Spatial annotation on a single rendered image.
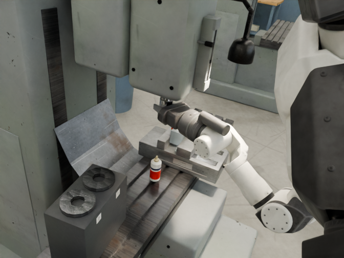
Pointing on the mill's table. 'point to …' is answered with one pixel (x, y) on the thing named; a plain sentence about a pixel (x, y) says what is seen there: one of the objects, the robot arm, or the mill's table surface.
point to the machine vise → (163, 136)
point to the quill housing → (166, 45)
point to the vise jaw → (186, 149)
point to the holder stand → (87, 214)
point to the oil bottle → (155, 169)
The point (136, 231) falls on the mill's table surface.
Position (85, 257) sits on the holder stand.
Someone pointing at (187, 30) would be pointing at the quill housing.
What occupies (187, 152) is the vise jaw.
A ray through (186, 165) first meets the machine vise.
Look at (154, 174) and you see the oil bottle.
